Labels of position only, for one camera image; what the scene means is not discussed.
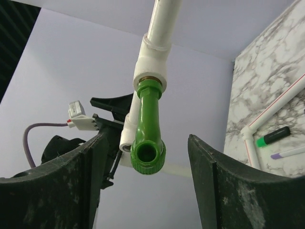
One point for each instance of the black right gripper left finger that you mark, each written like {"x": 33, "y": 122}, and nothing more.
{"x": 60, "y": 194}

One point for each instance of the white pvc pipe frame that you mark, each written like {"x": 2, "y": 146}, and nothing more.
{"x": 266, "y": 92}

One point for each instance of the purple capped white pen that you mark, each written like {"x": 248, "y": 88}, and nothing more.
{"x": 288, "y": 153}

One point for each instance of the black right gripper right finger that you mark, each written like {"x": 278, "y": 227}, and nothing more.
{"x": 232, "y": 195}

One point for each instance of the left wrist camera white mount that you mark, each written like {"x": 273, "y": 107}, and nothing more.
{"x": 79, "y": 119}

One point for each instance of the green water faucet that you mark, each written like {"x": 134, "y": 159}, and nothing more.
{"x": 148, "y": 150}

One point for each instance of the green capped black marker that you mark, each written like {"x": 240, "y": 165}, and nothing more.
{"x": 273, "y": 137}

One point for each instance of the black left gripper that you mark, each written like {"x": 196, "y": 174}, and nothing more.
{"x": 119, "y": 107}

